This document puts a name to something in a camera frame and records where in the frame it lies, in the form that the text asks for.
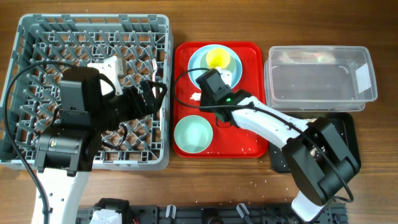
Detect white napkin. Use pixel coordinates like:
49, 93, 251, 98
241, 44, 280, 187
190, 93, 201, 101

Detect white plastic fork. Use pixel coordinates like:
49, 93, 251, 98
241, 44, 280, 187
151, 58, 163, 131

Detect light blue plate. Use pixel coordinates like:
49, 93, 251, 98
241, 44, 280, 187
188, 44, 243, 88

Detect green food bowl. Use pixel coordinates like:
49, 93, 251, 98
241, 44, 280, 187
174, 115, 213, 154

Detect rice and mushroom leftovers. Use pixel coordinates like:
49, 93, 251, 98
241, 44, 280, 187
307, 118, 321, 159

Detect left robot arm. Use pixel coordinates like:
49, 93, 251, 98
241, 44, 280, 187
32, 67, 167, 223

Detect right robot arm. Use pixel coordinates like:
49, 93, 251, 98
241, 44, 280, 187
196, 69, 360, 222

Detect grey plastic dishwasher rack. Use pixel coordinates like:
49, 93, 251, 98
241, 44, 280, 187
1, 14, 174, 170

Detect small green saucer bowl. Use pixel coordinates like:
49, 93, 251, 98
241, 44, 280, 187
200, 51, 236, 72

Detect yellow plastic cup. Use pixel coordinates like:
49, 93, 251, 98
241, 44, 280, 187
205, 48, 231, 69

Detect red plastic serving tray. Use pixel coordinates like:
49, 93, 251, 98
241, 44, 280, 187
173, 41, 268, 159

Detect clear plastic storage bin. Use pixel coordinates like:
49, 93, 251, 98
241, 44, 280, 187
264, 45, 378, 112

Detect black plastic tray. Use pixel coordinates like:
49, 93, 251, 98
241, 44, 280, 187
269, 112, 361, 173

